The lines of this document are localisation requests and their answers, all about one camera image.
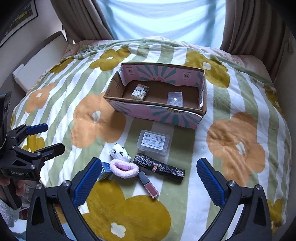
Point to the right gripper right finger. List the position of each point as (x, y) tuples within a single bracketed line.
[(254, 222)]

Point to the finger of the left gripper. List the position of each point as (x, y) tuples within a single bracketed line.
[(48, 153), (20, 133)]

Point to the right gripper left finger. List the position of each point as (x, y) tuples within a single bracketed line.
[(43, 222)]

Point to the small blue box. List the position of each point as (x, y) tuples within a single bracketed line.
[(105, 171)]

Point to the white spotted cloth bundle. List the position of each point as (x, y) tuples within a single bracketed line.
[(119, 152)]

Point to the pink fluffy scrunchie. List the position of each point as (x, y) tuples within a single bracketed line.
[(122, 169)]

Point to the black roll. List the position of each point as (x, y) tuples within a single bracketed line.
[(170, 172)]

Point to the clear labelled plastic case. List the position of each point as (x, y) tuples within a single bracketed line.
[(152, 142)]

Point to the person's left hand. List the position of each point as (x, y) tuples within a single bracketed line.
[(20, 185)]

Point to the white headboard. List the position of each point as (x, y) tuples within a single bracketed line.
[(39, 60)]

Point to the floral striped blanket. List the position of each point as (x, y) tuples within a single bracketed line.
[(243, 135)]

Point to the left brown curtain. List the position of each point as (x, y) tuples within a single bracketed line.
[(82, 20)]

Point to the brown curtain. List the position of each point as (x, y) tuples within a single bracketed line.
[(82, 20), (255, 28)]

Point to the pink patterned cardboard box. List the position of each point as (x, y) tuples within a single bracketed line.
[(161, 79)]

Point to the right brown curtain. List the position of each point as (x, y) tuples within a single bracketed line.
[(255, 28)]

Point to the light blue sheer curtain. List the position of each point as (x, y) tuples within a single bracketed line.
[(196, 22)]

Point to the framed wall picture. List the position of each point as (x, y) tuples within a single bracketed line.
[(14, 15)]

